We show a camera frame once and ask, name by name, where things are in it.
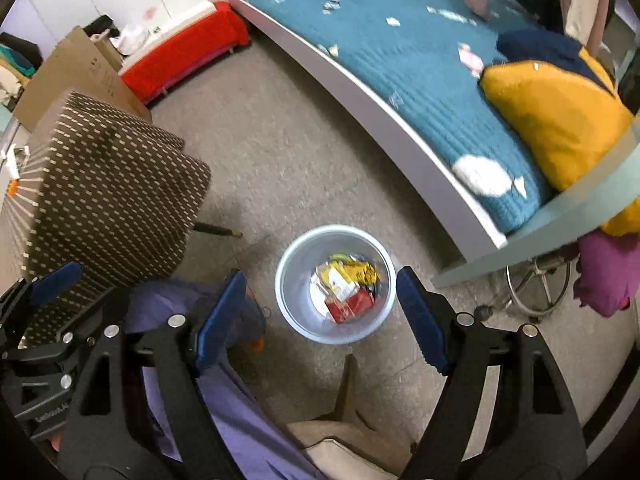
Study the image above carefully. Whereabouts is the chrome stool base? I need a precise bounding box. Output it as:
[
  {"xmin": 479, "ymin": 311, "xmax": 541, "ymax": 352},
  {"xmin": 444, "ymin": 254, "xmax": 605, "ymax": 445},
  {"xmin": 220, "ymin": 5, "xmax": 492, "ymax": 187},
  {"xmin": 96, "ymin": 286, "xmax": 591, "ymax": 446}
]
[{"xmin": 475, "ymin": 252, "xmax": 574, "ymax": 324}]

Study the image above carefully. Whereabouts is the person's purple trouser leg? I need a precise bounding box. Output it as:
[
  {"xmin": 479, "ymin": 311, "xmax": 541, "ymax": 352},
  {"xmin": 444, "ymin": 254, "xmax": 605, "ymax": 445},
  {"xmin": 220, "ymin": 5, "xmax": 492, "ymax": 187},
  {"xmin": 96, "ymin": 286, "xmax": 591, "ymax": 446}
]
[{"xmin": 124, "ymin": 280, "xmax": 326, "ymax": 480}]

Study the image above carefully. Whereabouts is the beige cushioned chair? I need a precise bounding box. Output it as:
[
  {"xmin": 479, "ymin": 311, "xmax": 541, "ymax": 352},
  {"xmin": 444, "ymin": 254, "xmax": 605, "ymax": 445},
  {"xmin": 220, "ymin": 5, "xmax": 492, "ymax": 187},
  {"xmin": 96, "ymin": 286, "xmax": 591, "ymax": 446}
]
[{"xmin": 286, "ymin": 354, "xmax": 419, "ymax": 480}]

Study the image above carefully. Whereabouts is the yellow garment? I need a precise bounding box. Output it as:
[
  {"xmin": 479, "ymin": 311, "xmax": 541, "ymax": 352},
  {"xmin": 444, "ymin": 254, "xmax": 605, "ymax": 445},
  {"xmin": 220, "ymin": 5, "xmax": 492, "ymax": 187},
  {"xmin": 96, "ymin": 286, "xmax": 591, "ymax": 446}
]
[{"xmin": 479, "ymin": 47, "xmax": 640, "ymax": 239}]

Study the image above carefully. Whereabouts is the magenta garment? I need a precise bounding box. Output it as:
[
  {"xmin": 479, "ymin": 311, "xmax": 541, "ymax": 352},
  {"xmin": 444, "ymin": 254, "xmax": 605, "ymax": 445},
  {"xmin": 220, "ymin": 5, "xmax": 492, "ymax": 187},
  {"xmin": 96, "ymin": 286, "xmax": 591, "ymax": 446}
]
[{"xmin": 572, "ymin": 230, "xmax": 640, "ymax": 319}]

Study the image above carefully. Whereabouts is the dark hanging jacket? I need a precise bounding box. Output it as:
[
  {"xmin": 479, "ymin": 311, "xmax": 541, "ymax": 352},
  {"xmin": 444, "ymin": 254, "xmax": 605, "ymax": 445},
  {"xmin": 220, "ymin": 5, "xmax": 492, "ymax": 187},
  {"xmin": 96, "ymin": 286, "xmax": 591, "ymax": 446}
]
[{"xmin": 0, "ymin": 32, "xmax": 41, "ymax": 61}]

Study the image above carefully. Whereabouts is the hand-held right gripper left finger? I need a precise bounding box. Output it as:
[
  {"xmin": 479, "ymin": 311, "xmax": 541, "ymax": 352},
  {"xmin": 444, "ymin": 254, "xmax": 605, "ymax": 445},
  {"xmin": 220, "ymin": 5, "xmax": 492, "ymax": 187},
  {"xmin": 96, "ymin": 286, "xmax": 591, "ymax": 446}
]
[{"xmin": 56, "ymin": 268, "xmax": 247, "ymax": 480}]

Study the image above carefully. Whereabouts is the teal quilted mattress cover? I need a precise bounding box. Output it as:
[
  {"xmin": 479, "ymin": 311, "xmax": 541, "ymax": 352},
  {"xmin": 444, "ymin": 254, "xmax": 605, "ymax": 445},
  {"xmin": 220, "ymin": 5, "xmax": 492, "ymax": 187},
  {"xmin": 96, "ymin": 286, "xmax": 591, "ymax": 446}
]
[{"xmin": 220, "ymin": 0, "xmax": 556, "ymax": 235}]

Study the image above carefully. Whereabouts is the black clothes pile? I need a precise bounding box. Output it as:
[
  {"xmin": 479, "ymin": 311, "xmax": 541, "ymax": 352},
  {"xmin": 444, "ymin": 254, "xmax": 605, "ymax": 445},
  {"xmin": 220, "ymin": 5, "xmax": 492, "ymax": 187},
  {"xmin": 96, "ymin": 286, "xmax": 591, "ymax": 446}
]
[{"xmin": 82, "ymin": 15, "xmax": 121, "ymax": 36}]

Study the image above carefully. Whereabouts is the green hanging garment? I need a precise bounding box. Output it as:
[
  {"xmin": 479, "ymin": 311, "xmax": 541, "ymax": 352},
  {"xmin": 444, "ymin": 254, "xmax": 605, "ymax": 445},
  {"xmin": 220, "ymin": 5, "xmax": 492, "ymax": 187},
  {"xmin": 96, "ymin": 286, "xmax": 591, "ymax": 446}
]
[{"xmin": 0, "ymin": 45, "xmax": 36, "ymax": 79}]

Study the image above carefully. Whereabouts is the pale teal bunk bed frame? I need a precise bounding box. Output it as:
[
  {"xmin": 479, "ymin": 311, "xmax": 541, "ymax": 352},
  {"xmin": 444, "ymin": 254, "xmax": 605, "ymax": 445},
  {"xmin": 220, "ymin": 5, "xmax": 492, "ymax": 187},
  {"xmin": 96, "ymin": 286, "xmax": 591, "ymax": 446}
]
[{"xmin": 215, "ymin": 0, "xmax": 640, "ymax": 289}]

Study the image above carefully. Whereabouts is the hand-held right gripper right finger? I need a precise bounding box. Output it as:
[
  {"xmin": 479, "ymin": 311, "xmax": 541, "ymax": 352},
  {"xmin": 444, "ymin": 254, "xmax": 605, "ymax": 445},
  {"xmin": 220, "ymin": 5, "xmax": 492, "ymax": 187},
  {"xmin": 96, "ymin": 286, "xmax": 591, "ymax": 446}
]
[{"xmin": 395, "ymin": 265, "xmax": 590, "ymax": 480}]

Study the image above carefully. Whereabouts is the navy garment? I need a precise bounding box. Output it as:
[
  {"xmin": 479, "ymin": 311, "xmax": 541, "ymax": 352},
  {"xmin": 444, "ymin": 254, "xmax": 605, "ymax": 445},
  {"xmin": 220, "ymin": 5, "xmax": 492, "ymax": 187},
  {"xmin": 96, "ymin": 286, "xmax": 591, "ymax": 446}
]
[{"xmin": 496, "ymin": 28, "xmax": 609, "ymax": 86}]

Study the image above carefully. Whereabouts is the beige hanging sweater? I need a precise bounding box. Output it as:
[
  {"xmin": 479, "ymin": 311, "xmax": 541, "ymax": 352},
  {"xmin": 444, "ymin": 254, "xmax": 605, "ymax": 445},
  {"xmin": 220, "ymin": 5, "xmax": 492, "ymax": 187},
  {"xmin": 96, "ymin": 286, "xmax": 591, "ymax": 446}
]
[{"xmin": 565, "ymin": 0, "xmax": 616, "ymax": 56}]

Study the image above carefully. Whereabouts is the brown polka-dot tablecloth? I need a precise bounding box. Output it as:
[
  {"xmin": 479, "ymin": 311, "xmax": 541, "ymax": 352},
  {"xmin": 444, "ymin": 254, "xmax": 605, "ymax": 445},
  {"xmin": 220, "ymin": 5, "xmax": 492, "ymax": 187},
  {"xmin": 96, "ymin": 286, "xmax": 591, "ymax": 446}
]
[{"xmin": 0, "ymin": 90, "xmax": 213, "ymax": 351}]

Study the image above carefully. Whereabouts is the red storage bench white top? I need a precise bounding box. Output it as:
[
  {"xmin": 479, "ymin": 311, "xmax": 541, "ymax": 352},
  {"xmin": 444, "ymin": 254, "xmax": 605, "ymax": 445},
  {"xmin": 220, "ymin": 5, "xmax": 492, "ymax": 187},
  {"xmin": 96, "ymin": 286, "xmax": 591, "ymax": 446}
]
[{"xmin": 119, "ymin": 0, "xmax": 251, "ymax": 106}]

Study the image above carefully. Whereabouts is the yellow snack packet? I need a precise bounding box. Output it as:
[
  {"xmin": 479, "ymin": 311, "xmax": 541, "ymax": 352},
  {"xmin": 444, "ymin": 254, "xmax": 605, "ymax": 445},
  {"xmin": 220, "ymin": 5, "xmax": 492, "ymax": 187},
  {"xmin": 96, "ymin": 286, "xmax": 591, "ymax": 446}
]
[{"xmin": 327, "ymin": 259, "xmax": 380, "ymax": 291}]

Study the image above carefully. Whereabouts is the brown cardboard box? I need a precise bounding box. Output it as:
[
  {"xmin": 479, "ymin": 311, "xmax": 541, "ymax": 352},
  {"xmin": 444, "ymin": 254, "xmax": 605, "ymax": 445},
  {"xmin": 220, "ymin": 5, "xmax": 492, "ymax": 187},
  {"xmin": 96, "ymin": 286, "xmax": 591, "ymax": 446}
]
[{"xmin": 12, "ymin": 26, "xmax": 153, "ymax": 131}]

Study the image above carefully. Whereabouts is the cream hanging garment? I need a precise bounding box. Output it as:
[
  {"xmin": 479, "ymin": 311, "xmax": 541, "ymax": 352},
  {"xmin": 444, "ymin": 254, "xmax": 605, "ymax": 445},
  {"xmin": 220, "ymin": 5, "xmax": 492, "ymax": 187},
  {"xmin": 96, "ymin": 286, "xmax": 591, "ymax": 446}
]
[{"xmin": 0, "ymin": 67, "xmax": 26, "ymax": 106}]

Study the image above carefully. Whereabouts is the red packet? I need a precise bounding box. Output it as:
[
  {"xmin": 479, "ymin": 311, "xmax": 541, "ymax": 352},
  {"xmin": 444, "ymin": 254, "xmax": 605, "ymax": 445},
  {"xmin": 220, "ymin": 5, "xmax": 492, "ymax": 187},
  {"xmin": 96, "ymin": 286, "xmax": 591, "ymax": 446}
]
[{"xmin": 325, "ymin": 290, "xmax": 376, "ymax": 325}]

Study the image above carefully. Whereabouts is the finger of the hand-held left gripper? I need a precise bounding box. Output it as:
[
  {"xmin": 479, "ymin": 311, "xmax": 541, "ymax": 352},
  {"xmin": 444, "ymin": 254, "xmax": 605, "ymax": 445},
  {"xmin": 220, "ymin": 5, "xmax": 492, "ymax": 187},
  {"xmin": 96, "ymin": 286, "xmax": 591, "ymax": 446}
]
[
  {"xmin": 0, "ymin": 324, "xmax": 124, "ymax": 377},
  {"xmin": 0, "ymin": 261, "xmax": 84, "ymax": 351}
]

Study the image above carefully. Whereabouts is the light blue plastic bin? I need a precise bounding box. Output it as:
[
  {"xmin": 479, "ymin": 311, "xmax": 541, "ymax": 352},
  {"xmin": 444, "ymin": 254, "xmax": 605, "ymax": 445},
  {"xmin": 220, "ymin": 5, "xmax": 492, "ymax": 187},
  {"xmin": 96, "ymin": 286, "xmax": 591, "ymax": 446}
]
[{"xmin": 274, "ymin": 225, "xmax": 399, "ymax": 345}]

